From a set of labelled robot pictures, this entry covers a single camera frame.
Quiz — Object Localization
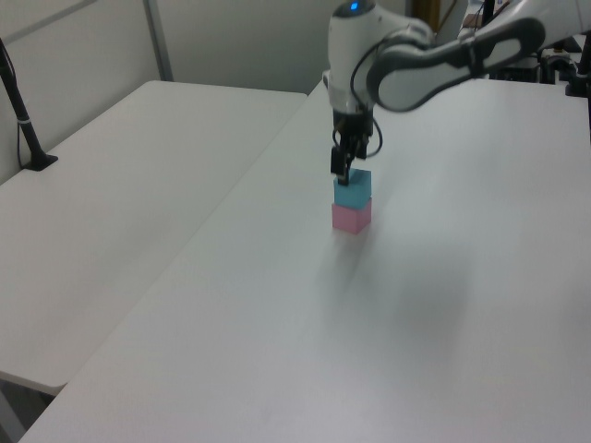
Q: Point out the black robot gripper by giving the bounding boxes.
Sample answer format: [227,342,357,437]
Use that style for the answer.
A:
[330,105,375,187]

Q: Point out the blue cube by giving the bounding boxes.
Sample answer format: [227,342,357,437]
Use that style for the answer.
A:
[332,168,373,210]

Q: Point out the pink cube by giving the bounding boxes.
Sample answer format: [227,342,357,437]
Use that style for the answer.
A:
[331,198,373,235]

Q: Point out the white side table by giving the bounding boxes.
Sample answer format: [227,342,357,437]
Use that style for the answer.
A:
[0,79,310,397]

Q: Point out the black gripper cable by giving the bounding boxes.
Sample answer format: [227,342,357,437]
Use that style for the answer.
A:
[349,39,385,159]

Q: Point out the black equipment frame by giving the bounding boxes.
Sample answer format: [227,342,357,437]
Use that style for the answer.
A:
[488,43,578,86]

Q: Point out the grey metal partition post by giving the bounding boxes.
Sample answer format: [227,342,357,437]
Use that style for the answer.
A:
[141,0,175,82]

